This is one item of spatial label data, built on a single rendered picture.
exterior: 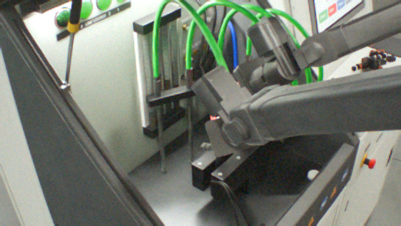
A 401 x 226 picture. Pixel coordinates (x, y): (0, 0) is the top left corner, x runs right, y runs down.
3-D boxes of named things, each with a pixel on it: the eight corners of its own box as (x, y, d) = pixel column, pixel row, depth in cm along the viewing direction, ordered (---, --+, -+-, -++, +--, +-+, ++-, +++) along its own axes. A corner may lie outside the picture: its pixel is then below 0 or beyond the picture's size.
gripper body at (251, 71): (257, 59, 97) (275, 46, 90) (278, 101, 96) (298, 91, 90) (233, 68, 94) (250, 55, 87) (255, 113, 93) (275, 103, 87)
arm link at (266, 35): (327, 55, 79) (329, 56, 87) (296, -1, 79) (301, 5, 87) (269, 85, 83) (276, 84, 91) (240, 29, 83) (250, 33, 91)
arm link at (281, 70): (288, 82, 82) (308, 72, 84) (271, 48, 82) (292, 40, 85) (268, 94, 88) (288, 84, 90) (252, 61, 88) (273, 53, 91)
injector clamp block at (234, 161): (221, 219, 120) (223, 179, 112) (192, 204, 126) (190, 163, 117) (286, 154, 142) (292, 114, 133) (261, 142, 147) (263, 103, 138)
